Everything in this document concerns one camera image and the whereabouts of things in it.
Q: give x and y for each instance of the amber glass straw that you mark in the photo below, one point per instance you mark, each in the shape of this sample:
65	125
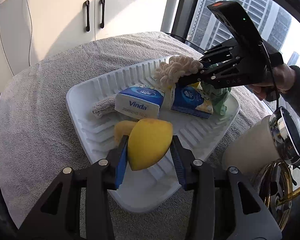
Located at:
288	198

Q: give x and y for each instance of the black cabinet handle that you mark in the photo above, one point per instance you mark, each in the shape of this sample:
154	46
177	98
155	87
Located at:
102	2
87	6

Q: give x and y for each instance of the green silk cloth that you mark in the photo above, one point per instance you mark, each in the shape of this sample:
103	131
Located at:
217	97

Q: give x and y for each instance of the white ceramic mug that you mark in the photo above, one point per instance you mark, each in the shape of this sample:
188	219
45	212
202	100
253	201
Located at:
252	150

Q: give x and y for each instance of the blue Vinda tissue pack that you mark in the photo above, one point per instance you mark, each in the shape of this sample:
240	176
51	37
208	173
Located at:
140	102

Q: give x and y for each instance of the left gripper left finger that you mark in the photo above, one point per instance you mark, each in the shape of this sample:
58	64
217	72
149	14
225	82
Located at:
106	174

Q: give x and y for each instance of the round yellow sponge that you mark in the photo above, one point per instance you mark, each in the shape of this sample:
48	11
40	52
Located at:
148	142

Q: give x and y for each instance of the cream chenille duster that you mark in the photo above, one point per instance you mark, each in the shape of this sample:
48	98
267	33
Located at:
167	74

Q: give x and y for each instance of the person right hand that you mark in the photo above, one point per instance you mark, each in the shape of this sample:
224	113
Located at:
283	76

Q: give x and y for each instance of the black cabinet handle right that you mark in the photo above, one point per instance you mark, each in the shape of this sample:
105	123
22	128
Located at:
102	2

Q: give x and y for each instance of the black cabinet handle left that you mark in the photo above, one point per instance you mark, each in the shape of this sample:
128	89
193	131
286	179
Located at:
87	6

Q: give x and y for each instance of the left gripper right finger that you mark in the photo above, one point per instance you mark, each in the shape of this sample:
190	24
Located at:
197	176

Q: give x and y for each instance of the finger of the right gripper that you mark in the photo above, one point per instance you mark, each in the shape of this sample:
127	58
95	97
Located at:
224	53
218	77

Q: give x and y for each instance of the grey knitted cloth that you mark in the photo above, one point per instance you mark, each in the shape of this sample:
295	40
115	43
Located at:
104	106

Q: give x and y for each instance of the chrome mug lid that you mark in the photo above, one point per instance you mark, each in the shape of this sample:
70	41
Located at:
285	135

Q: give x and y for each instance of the grey towel table cover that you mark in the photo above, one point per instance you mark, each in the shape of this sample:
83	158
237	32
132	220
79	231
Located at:
38	139

